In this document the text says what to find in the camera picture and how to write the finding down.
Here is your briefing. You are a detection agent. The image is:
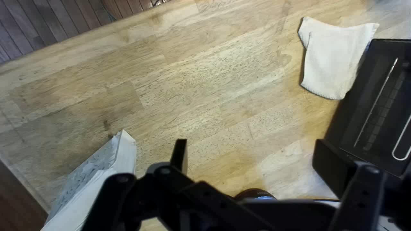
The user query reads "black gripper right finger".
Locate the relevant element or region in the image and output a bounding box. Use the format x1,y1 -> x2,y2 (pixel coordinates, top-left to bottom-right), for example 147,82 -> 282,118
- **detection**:
310,138 -> 411,231

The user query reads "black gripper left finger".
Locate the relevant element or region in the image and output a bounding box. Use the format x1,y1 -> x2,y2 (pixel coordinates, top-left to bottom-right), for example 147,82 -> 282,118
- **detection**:
81,138 -> 280,231

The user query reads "black box appliance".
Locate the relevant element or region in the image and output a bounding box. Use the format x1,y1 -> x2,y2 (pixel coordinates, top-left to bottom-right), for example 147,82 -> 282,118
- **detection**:
323,37 -> 411,177

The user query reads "white folded cloth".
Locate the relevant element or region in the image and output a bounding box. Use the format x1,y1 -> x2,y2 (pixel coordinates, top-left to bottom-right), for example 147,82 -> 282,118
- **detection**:
296,16 -> 380,102

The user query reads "silver metal wire rack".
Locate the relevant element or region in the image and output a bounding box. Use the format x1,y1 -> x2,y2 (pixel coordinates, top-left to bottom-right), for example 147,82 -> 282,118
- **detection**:
352,57 -> 411,163

